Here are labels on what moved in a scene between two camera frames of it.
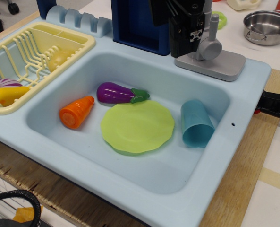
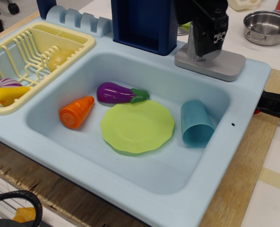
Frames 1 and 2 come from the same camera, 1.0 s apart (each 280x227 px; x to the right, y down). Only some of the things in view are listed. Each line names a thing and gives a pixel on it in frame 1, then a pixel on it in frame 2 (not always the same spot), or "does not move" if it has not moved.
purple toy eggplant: x=113 y=93 does not move
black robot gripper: x=186 y=32 → x=210 y=22
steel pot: x=266 y=28 does not move
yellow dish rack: x=33 y=54 does not move
